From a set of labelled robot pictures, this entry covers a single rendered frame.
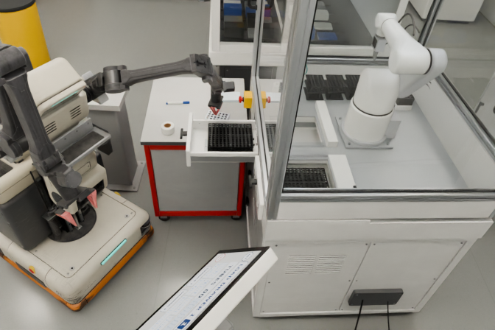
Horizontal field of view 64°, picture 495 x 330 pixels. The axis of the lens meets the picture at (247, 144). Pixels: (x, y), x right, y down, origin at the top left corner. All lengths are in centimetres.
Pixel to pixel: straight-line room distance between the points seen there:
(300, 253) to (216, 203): 89
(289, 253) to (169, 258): 99
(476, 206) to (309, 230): 66
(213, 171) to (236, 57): 78
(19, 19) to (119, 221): 230
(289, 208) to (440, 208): 60
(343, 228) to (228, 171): 88
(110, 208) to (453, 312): 210
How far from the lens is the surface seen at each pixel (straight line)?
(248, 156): 189
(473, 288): 291
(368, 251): 190
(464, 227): 191
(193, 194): 247
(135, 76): 169
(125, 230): 240
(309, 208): 154
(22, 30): 417
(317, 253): 183
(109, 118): 256
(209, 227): 269
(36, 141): 139
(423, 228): 182
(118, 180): 296
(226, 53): 261
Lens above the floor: 220
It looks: 43 degrees down
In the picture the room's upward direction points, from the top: 5 degrees clockwise
